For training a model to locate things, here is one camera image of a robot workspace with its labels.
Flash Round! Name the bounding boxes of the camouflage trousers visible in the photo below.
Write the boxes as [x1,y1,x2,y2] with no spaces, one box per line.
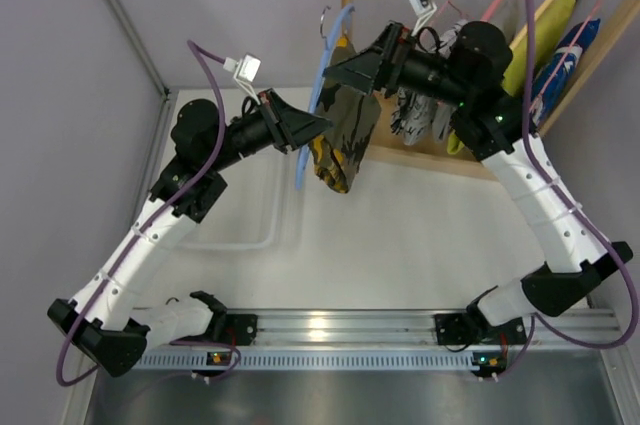
[307,35,382,194]

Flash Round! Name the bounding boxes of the light blue hanger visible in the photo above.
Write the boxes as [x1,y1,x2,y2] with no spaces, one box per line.
[295,3,355,191]

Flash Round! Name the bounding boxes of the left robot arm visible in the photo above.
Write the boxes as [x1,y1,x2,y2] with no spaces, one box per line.
[47,89,332,386]

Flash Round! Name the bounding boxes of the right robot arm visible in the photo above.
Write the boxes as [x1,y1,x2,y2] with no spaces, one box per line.
[325,21,633,342]

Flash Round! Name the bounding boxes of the white black printed trousers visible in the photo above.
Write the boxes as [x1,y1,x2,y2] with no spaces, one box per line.
[389,19,471,147]

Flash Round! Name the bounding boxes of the grey trousers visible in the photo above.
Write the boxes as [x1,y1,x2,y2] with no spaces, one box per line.
[429,0,520,155]

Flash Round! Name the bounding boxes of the lime green trousers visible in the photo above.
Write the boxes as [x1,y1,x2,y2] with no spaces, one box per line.
[446,0,577,156]

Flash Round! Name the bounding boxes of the blue white red trousers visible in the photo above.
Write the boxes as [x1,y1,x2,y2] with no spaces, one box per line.
[530,18,601,127]

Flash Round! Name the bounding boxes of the pink hanger under blue trousers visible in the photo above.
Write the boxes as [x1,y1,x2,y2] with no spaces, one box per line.
[530,0,606,125]

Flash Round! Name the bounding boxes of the clear plastic basket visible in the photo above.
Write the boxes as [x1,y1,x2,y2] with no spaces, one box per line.
[180,147,289,252]

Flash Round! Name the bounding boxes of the wooden clothes rack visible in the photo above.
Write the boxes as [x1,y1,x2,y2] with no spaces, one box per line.
[368,0,639,180]

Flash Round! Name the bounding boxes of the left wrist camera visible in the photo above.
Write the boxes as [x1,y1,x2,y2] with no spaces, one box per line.
[223,54,261,99]

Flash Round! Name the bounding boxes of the aluminium rail base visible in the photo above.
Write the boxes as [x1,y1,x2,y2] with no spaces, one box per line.
[134,307,621,349]

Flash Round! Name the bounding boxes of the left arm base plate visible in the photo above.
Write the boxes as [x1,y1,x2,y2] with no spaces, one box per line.
[210,313,258,346]

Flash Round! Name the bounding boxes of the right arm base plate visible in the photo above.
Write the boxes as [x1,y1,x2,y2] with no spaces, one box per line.
[434,312,500,346]

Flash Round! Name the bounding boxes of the grey slotted cable duct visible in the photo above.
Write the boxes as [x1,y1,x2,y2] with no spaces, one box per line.
[134,347,504,372]

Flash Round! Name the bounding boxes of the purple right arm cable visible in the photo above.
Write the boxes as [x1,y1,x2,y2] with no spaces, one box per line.
[439,0,636,379]

